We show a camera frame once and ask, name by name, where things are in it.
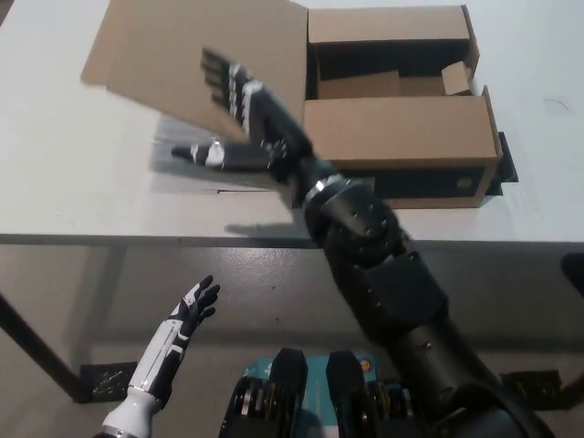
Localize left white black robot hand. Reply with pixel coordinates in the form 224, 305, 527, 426
126, 274, 222, 399

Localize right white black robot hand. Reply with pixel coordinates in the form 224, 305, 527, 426
170, 47, 341, 204

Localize brown cardboard storage box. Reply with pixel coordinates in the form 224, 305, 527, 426
80, 0, 505, 210

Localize small cardboard box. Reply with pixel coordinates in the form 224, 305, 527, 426
440, 60, 475, 97

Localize black floor tape patch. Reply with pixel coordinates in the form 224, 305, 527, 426
499, 370, 563, 403
79, 360, 139, 402

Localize clear plastic sheet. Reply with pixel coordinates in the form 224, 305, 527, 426
151, 113, 294, 195

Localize black metal table leg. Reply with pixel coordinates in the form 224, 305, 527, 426
0, 291, 92, 404

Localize black tape patch on table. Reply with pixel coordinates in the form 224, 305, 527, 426
484, 130, 522, 199

